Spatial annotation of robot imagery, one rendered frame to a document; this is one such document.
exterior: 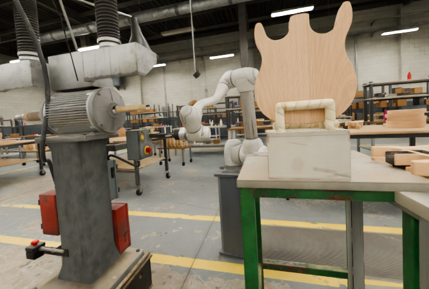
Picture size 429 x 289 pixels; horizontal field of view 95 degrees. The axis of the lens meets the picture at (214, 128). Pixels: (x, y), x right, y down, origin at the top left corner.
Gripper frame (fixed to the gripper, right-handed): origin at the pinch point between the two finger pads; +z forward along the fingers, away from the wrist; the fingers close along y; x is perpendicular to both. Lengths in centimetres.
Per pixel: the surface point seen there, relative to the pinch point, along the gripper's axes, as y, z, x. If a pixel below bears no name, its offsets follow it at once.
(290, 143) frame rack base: -51, -85, -1
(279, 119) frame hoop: -50, -82, 8
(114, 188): -14.8, 24.3, -33.6
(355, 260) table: -14, -119, -68
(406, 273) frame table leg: -48, -121, -47
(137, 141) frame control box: -12.4, 5.2, -2.2
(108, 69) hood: -47, -8, 36
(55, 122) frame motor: -41, 34, 13
